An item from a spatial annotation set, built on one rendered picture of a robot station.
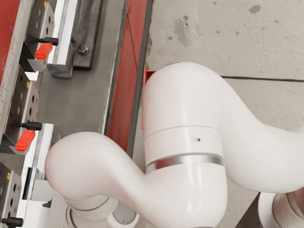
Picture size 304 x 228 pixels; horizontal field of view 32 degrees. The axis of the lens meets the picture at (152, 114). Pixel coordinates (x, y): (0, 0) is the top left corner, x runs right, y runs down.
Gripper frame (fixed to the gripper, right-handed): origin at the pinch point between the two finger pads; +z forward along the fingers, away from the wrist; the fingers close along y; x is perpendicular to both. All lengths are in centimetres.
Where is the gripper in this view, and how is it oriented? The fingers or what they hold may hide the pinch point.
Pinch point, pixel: (48, 218)
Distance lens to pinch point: 132.3
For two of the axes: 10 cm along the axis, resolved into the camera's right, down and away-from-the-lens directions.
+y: -1.1, 9.3, -3.4
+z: -6.2, 2.1, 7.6
